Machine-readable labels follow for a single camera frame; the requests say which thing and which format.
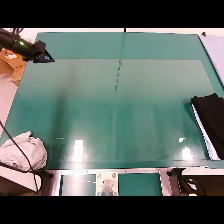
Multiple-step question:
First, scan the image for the brown cardboard box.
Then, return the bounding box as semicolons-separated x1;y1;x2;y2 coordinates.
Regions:
0;48;28;88

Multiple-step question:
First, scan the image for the black cable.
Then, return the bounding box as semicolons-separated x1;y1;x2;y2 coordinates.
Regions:
0;120;42;197
179;175;208;197

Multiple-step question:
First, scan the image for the black garment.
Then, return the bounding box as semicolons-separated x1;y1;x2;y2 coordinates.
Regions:
190;92;224;161

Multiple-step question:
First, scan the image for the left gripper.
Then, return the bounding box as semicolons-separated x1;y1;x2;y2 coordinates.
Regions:
22;39;56;65

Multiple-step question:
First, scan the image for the silver frame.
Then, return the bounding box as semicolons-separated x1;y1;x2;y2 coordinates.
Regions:
39;167;224;197

